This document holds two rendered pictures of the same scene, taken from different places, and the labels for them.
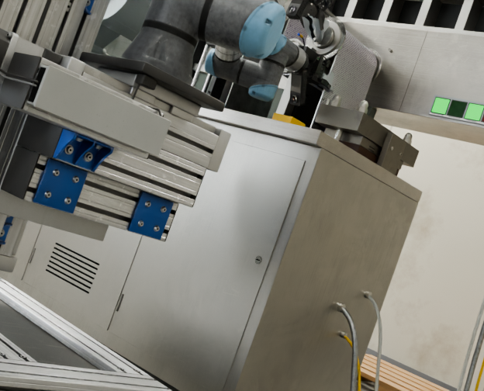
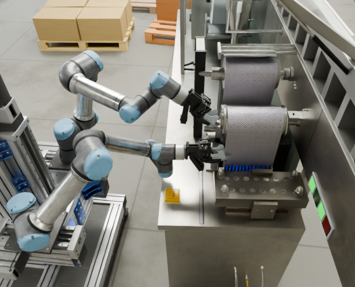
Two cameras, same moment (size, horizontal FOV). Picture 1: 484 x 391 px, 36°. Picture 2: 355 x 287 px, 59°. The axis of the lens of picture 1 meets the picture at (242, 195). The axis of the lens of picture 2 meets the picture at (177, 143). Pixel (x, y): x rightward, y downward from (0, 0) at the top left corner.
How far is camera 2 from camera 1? 2.35 m
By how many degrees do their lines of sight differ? 66
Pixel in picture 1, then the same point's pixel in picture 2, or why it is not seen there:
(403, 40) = (313, 106)
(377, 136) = (241, 204)
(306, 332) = (210, 278)
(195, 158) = (62, 257)
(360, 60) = (258, 132)
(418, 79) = (311, 149)
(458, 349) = not seen: outside the picture
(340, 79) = (239, 147)
